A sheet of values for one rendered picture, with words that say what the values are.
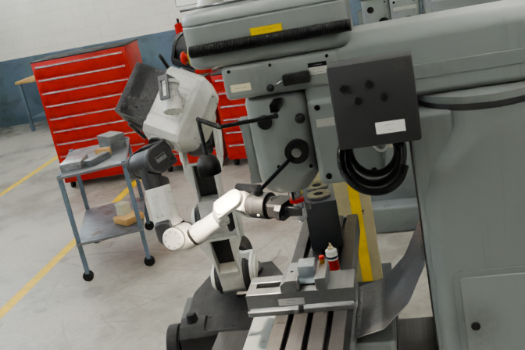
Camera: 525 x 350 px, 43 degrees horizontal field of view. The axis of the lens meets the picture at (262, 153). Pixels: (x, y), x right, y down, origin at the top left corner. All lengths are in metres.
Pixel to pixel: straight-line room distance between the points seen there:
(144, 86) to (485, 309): 1.33
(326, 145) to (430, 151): 0.29
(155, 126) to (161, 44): 9.35
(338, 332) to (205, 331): 0.96
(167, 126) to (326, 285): 0.77
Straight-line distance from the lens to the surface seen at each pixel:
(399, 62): 1.57
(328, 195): 2.47
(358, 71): 1.58
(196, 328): 2.86
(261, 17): 1.83
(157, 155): 2.29
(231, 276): 2.94
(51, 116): 7.53
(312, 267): 2.09
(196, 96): 2.32
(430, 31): 1.83
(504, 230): 1.92
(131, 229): 5.01
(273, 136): 1.92
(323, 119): 1.87
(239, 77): 1.88
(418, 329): 2.35
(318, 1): 1.80
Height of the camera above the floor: 1.99
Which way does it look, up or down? 16 degrees down
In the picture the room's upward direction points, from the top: 11 degrees counter-clockwise
